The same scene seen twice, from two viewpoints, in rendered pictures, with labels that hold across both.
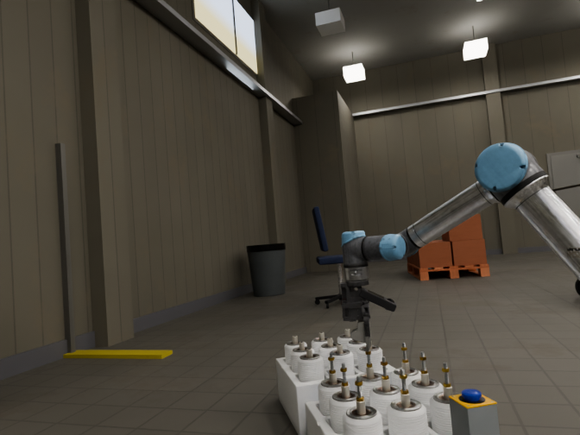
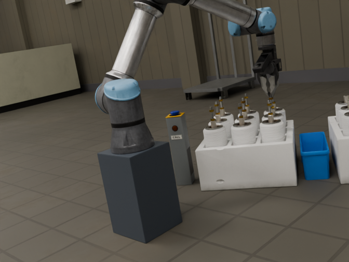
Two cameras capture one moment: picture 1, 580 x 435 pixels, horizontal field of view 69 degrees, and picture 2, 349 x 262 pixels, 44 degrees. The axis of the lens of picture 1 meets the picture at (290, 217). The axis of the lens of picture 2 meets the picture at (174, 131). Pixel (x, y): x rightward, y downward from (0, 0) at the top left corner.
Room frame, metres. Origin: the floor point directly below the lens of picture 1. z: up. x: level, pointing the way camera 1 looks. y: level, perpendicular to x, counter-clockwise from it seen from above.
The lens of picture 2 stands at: (1.82, -2.00, 0.65)
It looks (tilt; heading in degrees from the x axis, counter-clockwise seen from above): 12 degrees down; 119
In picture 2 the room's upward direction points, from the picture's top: 9 degrees counter-clockwise
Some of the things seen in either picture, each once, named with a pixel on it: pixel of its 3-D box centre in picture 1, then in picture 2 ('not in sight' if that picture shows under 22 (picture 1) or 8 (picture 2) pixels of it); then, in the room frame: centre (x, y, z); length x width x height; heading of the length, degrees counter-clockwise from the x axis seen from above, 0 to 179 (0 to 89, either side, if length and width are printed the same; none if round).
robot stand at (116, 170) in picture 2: not in sight; (140, 188); (0.99, -0.80, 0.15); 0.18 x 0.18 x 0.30; 72
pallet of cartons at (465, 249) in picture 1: (441, 246); not in sight; (6.51, -2.26, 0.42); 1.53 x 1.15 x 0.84; 161
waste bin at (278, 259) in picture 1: (267, 269); not in sight; (5.74, 0.35, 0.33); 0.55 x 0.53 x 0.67; 162
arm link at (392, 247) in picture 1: (386, 247); (245, 25); (1.28, -0.28, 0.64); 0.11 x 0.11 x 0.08; 50
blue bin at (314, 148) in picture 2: not in sight; (314, 154); (1.47, -0.17, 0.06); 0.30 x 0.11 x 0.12; 102
